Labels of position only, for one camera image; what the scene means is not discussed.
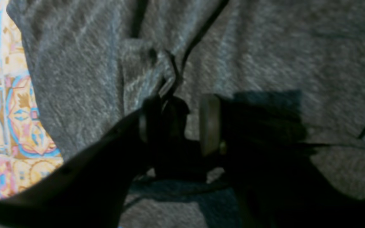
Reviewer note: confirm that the patterned tile tablecloth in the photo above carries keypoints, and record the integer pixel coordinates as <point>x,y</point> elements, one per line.
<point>27,152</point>

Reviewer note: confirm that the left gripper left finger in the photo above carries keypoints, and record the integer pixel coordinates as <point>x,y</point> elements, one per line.
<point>90,189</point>

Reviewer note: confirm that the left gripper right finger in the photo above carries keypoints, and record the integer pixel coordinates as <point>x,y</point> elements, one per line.
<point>267,163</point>

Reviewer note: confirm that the grey t-shirt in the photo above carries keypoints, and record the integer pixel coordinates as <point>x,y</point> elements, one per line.
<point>92,62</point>

